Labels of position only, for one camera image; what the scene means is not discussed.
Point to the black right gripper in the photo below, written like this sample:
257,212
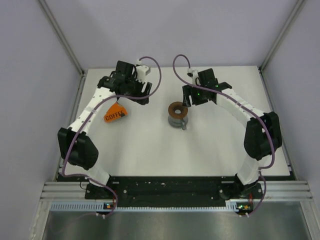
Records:
187,91

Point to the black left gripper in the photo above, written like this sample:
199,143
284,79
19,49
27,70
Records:
139,84

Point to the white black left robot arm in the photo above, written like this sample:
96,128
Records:
76,145

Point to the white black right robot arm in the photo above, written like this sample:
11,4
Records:
262,129

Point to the orange coffee filter box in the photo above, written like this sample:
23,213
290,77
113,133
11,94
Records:
115,112

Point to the grey glass coffee server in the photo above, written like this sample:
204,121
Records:
178,123

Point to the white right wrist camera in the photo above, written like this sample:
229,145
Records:
192,73

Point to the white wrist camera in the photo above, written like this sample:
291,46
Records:
192,73
142,71

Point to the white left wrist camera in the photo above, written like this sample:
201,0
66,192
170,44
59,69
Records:
142,71

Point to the aluminium frame post left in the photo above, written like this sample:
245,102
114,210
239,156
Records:
60,35

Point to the aluminium frame post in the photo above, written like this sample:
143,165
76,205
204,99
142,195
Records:
60,35
299,5

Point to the aluminium frame post right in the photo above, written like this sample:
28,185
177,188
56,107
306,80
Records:
299,5

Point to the grey slotted cable duct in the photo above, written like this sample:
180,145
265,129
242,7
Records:
86,206

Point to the aluminium front rail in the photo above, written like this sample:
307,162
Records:
276,191

